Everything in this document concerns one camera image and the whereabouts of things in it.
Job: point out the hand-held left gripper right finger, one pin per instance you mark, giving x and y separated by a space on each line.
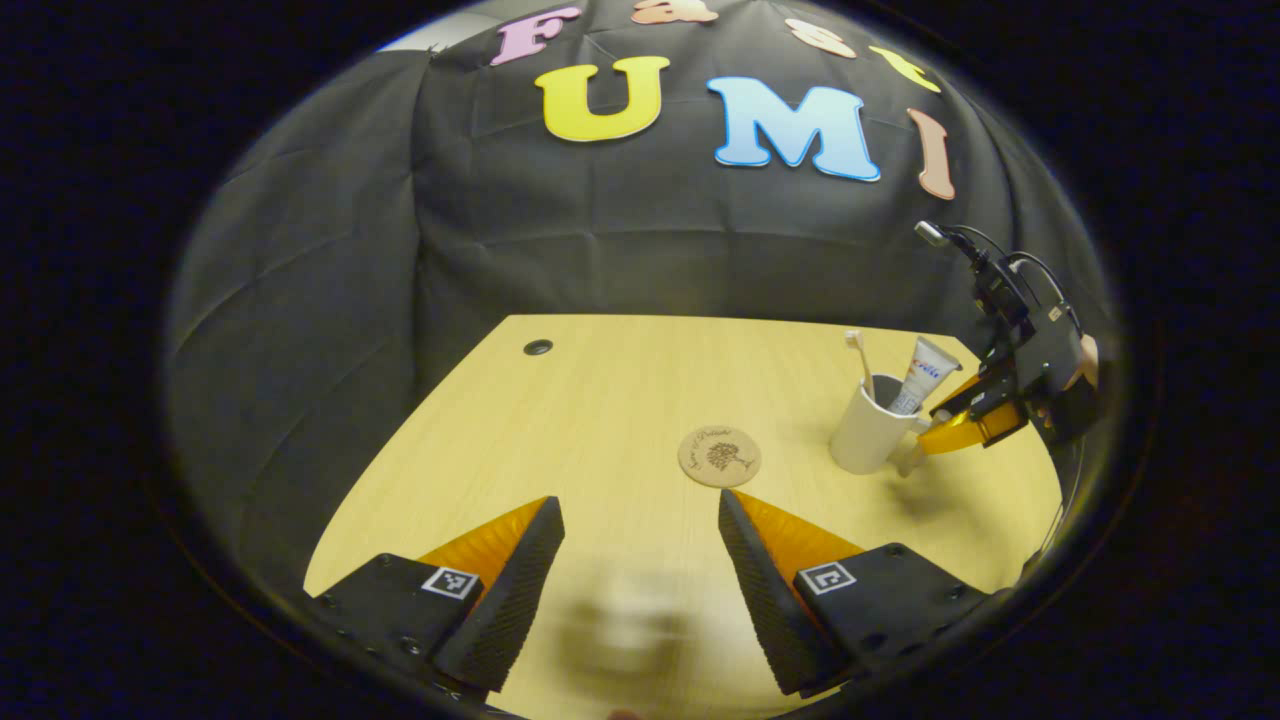
765 590

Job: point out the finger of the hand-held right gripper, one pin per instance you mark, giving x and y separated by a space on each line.
968 398
970 432

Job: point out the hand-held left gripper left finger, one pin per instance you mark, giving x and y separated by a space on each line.
510 590

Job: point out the white toothpaste tube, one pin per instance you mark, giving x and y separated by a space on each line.
925 375

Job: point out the white cup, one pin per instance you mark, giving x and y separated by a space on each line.
862 435

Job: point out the white toothbrush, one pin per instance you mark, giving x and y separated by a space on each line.
860 360

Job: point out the round wooden coaster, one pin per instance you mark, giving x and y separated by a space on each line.
719 457

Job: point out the wooden desktop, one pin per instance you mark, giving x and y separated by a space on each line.
600 420

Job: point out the black backdrop cloth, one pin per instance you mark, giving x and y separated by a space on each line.
600 240

